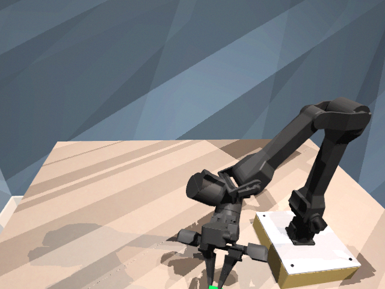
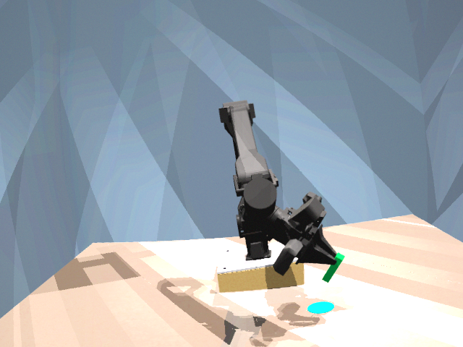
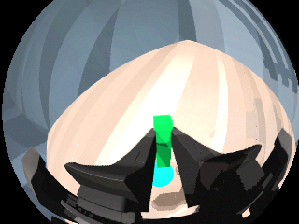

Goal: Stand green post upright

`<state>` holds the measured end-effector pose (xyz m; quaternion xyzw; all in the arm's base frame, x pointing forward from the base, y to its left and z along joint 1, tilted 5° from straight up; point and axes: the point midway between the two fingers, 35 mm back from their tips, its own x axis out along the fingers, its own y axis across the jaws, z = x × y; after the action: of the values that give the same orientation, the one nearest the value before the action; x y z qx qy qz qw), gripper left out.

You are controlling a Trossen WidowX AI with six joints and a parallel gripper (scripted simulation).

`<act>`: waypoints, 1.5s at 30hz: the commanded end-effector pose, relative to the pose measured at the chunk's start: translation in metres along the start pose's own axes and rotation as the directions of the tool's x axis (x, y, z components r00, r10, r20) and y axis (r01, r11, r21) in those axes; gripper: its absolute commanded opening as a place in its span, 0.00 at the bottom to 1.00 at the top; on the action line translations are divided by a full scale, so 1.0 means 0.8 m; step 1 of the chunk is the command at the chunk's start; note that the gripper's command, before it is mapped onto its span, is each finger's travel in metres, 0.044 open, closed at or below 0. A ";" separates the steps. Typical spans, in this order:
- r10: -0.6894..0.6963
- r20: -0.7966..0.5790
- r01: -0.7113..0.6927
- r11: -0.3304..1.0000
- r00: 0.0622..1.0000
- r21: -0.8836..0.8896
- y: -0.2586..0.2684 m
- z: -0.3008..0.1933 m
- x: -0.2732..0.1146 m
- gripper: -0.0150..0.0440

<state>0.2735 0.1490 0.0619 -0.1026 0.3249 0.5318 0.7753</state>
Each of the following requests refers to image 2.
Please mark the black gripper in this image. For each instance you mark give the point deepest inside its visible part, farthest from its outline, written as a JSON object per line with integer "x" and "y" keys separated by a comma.
{"x": 310, "y": 247}

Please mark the cyan flat circle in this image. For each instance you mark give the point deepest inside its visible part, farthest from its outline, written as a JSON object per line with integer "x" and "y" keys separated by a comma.
{"x": 320, "y": 307}

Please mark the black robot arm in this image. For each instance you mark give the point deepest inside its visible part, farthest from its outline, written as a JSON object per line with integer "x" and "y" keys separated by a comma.
{"x": 257, "y": 185}

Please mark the green post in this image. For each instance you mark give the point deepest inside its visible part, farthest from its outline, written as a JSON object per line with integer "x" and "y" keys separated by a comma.
{"x": 332, "y": 269}

